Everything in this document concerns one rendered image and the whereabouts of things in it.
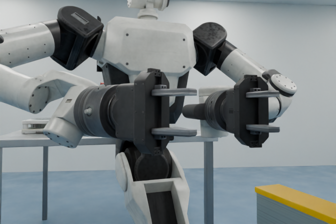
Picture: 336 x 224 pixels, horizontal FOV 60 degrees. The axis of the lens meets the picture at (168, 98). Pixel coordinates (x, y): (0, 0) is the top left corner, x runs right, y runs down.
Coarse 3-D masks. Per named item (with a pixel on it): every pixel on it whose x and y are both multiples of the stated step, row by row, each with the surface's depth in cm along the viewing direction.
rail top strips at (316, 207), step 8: (272, 184) 16; (280, 184) 16; (264, 192) 14; (272, 192) 14; (280, 192) 14; (288, 192) 14; (296, 192) 14; (280, 200) 13; (288, 200) 13; (296, 200) 13; (304, 200) 13; (312, 200) 13; (320, 200) 13; (296, 208) 12; (304, 208) 12; (312, 208) 12; (320, 208) 12; (328, 208) 12; (320, 216) 11; (328, 216) 11
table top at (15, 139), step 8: (0, 136) 142; (8, 136) 142; (16, 136) 142; (24, 136) 142; (32, 136) 142; (40, 136) 142; (88, 136) 142; (176, 136) 148; (192, 136) 150; (200, 136) 151; (0, 144) 128; (8, 144) 129; (16, 144) 129; (24, 144) 130; (32, 144) 131; (40, 144) 132; (48, 144) 133; (56, 144) 133; (80, 144) 136; (88, 144) 137; (96, 144) 138
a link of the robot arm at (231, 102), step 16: (240, 80) 51; (256, 80) 51; (224, 96) 58; (240, 96) 50; (208, 112) 60; (224, 112) 55; (240, 112) 50; (256, 112) 51; (224, 128) 57; (240, 128) 50; (256, 144) 50
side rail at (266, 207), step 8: (256, 192) 15; (256, 200) 15; (264, 200) 14; (272, 200) 14; (264, 208) 14; (272, 208) 14; (280, 208) 13; (288, 208) 13; (264, 216) 14; (272, 216) 14; (280, 216) 13; (288, 216) 13; (296, 216) 13; (304, 216) 12; (312, 216) 12
